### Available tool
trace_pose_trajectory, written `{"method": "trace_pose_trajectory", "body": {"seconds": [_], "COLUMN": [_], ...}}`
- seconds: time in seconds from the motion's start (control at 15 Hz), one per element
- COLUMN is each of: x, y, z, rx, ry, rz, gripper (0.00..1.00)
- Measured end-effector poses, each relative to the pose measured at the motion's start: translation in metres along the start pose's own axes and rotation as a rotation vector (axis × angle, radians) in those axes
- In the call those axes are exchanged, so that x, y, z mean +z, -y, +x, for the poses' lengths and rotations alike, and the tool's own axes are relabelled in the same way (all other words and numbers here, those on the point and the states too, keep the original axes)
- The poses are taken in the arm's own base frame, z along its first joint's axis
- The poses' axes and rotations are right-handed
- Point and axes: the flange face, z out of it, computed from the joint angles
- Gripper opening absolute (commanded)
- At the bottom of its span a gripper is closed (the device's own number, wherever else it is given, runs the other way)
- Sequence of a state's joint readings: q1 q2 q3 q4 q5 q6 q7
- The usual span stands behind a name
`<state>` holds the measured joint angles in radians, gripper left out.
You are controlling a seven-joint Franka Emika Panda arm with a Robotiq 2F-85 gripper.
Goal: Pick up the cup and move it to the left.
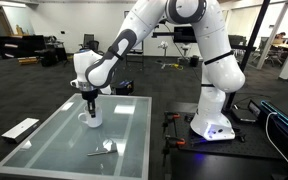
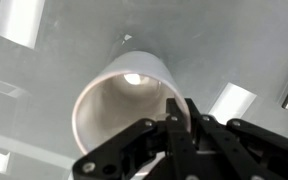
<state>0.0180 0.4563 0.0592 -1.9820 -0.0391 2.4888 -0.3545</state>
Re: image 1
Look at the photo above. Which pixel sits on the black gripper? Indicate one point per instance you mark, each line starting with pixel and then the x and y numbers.
pixel 90 94

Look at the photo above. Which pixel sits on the white ceramic mug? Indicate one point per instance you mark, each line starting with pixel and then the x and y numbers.
pixel 95 121

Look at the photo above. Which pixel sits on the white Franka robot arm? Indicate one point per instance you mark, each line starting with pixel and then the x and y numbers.
pixel 217 66

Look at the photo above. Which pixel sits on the black box with blue label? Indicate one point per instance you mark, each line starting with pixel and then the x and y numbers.
pixel 125 87

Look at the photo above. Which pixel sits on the black mesh office chair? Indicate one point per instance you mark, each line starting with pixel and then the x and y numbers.
pixel 94 45

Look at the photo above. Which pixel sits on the black ottoman stool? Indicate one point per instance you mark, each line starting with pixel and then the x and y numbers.
pixel 46 56

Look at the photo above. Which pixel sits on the grey high-back office chair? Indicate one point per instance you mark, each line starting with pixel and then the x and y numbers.
pixel 88 37

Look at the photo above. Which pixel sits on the black desk with clutter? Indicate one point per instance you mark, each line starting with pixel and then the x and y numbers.
pixel 56 45

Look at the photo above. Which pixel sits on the white flat box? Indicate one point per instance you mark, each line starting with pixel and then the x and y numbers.
pixel 20 129

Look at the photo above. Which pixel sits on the orange black bar clamp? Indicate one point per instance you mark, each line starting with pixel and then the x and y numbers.
pixel 170 116
pixel 172 141

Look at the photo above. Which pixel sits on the wooden yellow planks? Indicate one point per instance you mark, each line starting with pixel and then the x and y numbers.
pixel 28 60

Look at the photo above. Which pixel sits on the white tripod stand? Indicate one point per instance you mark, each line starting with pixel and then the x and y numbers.
pixel 164 45

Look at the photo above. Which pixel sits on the black low cabinet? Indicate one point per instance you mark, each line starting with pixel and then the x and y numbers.
pixel 20 45

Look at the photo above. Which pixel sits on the black waste bin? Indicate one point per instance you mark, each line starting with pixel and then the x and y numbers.
pixel 194 61

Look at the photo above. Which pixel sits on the black monitor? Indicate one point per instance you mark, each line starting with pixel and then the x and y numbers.
pixel 184 35

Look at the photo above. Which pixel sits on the black flat device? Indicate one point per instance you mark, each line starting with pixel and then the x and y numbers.
pixel 242 116

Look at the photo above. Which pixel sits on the small tilted black screen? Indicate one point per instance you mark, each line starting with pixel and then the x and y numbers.
pixel 253 108

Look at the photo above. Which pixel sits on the black vertical pole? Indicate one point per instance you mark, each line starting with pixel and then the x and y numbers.
pixel 252 40

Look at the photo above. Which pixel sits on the seated person in background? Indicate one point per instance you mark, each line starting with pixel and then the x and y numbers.
pixel 279 37

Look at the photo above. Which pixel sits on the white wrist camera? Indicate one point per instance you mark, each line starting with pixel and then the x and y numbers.
pixel 105 90

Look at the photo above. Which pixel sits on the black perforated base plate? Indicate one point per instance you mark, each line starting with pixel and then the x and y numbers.
pixel 250 143

